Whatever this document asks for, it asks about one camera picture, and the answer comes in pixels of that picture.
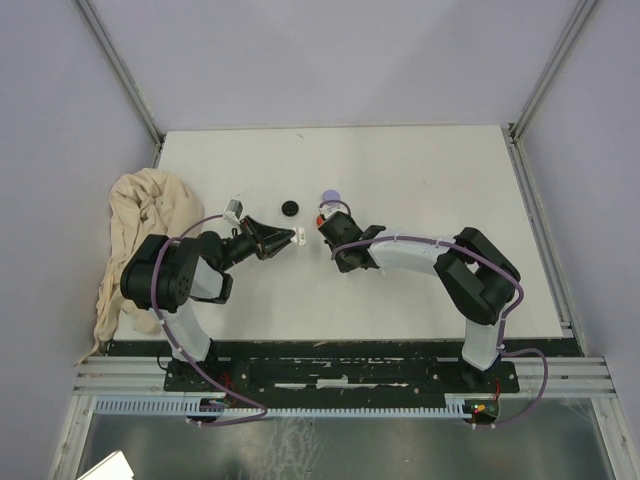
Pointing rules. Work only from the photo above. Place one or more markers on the aluminium frame rail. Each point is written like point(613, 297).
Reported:
point(518, 378)

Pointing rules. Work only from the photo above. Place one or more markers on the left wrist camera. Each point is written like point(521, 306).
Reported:
point(233, 212)

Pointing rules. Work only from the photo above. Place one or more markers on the white earbud charging case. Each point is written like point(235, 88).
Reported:
point(299, 237)

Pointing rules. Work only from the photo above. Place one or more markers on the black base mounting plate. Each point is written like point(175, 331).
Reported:
point(334, 384)

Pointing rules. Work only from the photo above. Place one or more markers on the white paper sheet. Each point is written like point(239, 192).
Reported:
point(113, 467)

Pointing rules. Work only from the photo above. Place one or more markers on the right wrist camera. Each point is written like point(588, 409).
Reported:
point(327, 210)

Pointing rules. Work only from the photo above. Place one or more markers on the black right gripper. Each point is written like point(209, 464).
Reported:
point(343, 265)

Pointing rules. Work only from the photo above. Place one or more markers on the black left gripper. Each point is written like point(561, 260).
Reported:
point(279, 237)

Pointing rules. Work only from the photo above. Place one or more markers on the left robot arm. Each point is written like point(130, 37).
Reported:
point(168, 276)

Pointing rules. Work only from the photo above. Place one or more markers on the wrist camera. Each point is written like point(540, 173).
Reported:
point(233, 212)
point(327, 210)

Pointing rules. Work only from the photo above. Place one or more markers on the aluminium corner post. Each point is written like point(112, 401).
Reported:
point(575, 27)
point(97, 28)

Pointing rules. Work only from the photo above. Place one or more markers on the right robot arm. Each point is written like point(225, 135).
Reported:
point(481, 282)

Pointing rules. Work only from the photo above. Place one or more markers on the left aluminium corner post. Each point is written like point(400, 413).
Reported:
point(97, 28)

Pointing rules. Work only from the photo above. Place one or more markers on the right aluminium corner post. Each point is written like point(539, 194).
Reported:
point(575, 27)

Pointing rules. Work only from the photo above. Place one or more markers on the purple earbud charging case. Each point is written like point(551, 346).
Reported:
point(331, 195)

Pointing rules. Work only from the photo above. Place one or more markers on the black earbud charging case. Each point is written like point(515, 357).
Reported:
point(290, 208)

